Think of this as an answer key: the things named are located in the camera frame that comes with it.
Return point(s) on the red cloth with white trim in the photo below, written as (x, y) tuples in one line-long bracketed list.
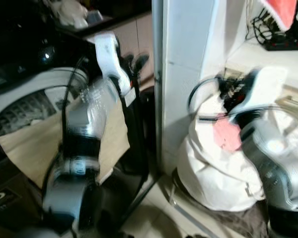
[(282, 12)]

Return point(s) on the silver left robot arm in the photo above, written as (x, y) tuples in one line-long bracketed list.
[(77, 148)]

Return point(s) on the white cloth bundle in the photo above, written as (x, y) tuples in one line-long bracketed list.
[(213, 173)]

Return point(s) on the black power strip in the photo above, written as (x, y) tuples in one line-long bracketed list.
[(288, 45)]

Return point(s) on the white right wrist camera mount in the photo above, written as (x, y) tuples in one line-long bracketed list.
[(268, 87)]

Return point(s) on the crumpled white cloth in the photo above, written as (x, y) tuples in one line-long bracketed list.
[(69, 12)]

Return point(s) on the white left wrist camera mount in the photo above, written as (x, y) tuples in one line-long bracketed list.
[(109, 54)]

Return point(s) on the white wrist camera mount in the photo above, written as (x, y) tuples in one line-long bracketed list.
[(109, 54), (268, 87)]

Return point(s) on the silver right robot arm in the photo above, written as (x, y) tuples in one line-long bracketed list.
[(278, 158)]

